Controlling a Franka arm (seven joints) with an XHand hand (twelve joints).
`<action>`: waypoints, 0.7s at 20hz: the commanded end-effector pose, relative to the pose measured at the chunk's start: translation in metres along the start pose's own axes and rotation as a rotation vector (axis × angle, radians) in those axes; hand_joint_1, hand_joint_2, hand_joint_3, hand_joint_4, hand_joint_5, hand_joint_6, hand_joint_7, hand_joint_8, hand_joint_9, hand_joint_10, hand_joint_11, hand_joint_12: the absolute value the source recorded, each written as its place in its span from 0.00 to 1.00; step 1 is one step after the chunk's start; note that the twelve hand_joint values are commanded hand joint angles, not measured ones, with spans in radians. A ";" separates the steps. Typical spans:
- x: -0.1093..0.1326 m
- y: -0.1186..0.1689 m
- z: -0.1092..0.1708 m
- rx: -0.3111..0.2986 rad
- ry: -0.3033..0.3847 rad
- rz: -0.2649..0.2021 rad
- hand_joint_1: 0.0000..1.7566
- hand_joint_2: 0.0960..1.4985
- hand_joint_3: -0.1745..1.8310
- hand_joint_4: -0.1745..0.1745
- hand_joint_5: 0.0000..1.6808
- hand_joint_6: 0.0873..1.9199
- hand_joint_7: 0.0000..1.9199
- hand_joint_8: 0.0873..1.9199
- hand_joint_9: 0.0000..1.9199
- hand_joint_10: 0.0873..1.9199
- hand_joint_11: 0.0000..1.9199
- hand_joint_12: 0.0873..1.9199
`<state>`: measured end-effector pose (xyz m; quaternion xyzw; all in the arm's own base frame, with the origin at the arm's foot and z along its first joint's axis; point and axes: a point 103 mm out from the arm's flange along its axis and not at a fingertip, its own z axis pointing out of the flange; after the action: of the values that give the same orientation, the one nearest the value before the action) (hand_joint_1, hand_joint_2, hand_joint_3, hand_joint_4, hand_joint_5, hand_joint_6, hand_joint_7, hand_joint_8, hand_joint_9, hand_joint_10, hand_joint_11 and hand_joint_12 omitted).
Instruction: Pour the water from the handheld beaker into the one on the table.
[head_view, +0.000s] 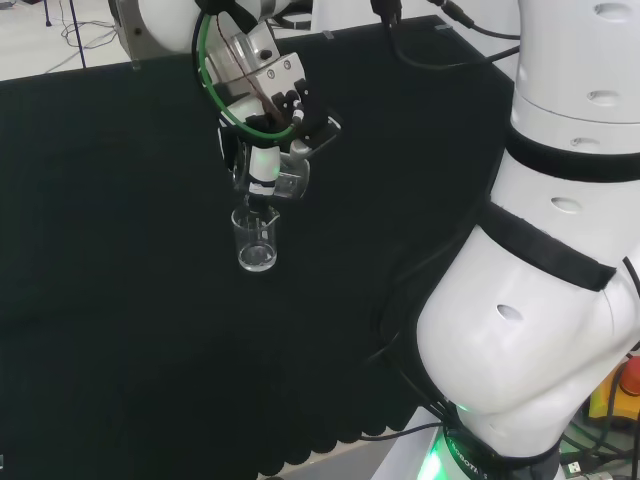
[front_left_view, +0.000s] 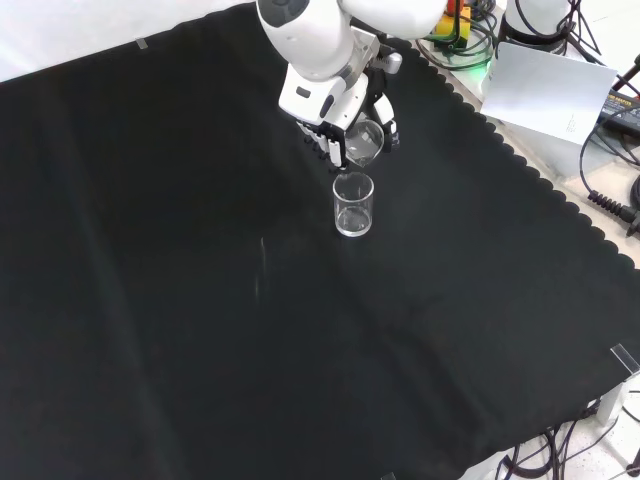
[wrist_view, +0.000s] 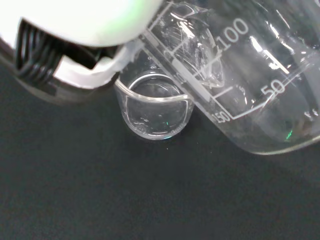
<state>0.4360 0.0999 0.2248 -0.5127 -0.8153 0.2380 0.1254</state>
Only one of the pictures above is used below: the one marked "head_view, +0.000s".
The black tripod pole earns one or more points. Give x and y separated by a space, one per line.
77 35

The small clear glass beaker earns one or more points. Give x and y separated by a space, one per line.
256 240

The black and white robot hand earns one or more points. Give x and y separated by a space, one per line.
264 167

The grey metal box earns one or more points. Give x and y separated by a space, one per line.
126 30

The yellow stop button box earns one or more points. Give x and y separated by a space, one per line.
602 400

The black bench cloth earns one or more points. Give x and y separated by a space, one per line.
125 225

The clear glass beaker with graduations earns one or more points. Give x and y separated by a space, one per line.
292 182

